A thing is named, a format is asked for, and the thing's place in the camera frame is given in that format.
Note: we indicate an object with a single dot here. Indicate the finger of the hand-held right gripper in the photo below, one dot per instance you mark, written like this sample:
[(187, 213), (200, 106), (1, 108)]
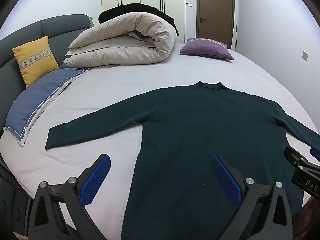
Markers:
[(295, 158), (316, 153)]

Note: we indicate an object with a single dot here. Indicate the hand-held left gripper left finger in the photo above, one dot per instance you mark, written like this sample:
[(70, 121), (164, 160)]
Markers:
[(96, 177)]

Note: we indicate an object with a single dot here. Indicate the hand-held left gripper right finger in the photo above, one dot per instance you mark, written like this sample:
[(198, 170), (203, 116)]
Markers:
[(225, 177)]

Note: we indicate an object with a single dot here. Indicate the dark green sweater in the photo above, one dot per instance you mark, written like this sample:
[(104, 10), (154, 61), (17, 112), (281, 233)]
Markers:
[(200, 130)]

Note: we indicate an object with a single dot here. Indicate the dark bedside cabinet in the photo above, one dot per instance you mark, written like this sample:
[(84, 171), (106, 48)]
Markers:
[(10, 200)]

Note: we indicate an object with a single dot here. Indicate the blue pillow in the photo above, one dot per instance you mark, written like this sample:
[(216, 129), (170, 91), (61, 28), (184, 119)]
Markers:
[(40, 97)]

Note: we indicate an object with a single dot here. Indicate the purple cushion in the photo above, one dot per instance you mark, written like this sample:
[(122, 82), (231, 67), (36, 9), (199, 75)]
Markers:
[(207, 50)]

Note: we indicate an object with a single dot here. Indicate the yellow cushion with patterned band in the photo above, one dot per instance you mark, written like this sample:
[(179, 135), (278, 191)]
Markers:
[(35, 60)]

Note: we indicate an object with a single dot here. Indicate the patterned lilac cushion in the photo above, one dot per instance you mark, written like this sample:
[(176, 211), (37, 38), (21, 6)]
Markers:
[(212, 40)]

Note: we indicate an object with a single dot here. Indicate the folded beige duvet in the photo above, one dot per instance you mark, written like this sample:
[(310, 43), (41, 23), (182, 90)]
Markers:
[(120, 37)]

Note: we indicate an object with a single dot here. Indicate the grey upholstered headboard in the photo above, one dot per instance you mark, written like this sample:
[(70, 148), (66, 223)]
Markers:
[(25, 32)]

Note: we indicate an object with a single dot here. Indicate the brown door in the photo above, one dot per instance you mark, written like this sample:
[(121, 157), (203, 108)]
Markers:
[(216, 7)]

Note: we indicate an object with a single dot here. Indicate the black cloth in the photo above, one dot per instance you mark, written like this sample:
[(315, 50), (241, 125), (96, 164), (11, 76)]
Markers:
[(132, 7)]

